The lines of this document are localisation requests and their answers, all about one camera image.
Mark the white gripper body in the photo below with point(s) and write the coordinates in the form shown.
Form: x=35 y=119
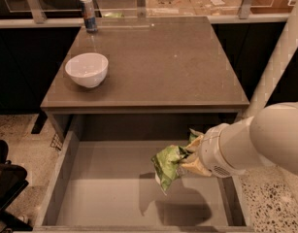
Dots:
x=211 y=152

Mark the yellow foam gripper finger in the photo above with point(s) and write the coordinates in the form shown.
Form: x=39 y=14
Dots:
x=195 y=144
x=194 y=165

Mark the green jalapeno chip bag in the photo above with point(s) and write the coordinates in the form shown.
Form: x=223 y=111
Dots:
x=167 y=163

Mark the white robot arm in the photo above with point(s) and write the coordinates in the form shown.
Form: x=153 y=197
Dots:
x=265 y=135

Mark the open grey top drawer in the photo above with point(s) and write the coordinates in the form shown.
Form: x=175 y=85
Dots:
x=104 y=181

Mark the grey cabinet counter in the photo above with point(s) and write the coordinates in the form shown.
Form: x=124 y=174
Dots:
x=156 y=65

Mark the white ceramic bowl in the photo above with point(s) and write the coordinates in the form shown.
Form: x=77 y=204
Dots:
x=87 y=69

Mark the right cardboard box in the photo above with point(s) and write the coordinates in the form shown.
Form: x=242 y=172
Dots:
x=216 y=7

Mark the blue silver energy drink can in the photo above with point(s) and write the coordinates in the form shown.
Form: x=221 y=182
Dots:
x=89 y=19

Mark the black office chair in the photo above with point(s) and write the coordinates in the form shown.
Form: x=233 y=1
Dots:
x=12 y=183

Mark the right metal railing bracket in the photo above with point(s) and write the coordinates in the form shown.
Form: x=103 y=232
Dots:
x=244 y=9

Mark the metal railing bracket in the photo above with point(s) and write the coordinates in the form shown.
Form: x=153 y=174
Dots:
x=37 y=11
x=141 y=8
x=244 y=9

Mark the middle metal railing bracket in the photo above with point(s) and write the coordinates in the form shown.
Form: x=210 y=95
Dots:
x=141 y=8

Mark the left metal railing bracket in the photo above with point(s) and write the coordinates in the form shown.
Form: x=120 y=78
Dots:
x=37 y=11

